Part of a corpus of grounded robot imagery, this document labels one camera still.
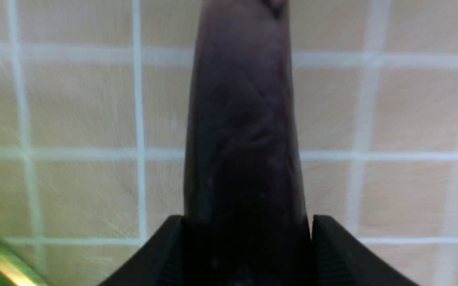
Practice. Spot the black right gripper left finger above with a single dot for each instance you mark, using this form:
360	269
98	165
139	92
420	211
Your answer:
160	262

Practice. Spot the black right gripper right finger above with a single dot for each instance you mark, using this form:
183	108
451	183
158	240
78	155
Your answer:
340	259

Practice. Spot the dark purple toy eggplant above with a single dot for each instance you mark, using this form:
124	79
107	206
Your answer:
245	216

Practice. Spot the beige checked tablecloth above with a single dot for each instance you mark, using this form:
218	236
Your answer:
93	110

